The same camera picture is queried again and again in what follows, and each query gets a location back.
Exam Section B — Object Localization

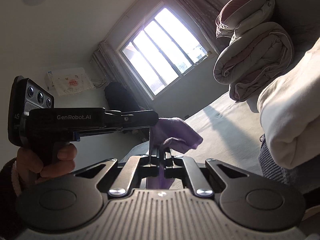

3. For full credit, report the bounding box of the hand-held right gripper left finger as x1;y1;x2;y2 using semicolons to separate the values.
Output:
75;148;160;197

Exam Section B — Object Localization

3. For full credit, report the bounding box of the folded cream garment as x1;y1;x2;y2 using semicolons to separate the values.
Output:
257;44;320;169

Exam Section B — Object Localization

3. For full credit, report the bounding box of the folded grey knit sweater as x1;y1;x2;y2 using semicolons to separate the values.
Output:
257;134;320;190

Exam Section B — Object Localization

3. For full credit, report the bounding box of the folded beige pink duvet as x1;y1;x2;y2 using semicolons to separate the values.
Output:
213;21;295;102

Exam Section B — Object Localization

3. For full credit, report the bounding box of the window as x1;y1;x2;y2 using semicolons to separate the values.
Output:
115;1;217;100

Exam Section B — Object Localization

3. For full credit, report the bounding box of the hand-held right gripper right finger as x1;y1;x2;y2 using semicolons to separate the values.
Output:
161;149;247;197

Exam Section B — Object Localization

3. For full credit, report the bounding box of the purple long-sleeve shirt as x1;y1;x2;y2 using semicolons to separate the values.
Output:
145;117;203;189

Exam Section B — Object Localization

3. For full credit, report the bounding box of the grey star-patterned curtain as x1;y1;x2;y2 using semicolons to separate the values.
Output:
156;0;233;53

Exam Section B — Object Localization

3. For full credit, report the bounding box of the light grey pillow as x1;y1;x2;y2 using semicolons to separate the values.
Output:
230;0;275;45

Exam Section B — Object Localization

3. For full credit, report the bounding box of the grey bed blanket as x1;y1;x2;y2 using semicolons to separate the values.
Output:
122;90;265;190

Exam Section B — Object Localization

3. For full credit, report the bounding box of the maroon grey pillow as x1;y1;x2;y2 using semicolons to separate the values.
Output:
215;0;272;39

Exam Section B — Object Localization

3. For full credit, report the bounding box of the air conditioner with cloth cover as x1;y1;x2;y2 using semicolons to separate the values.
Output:
45;67;97;95

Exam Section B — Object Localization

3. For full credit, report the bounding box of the person's left hand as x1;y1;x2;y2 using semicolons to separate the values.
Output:
16;144;78;183

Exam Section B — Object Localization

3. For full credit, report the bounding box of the grey curtain beside coat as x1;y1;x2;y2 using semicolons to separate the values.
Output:
90;41;150;140

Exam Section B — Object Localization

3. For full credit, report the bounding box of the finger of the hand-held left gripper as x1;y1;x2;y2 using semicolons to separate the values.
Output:
74;109;159;160

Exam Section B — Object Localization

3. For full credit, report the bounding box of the hanging dark coat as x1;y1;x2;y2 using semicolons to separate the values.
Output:
104;81;143;140

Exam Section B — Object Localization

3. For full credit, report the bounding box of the person's left forearm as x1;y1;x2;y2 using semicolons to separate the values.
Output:
0;159;25;228

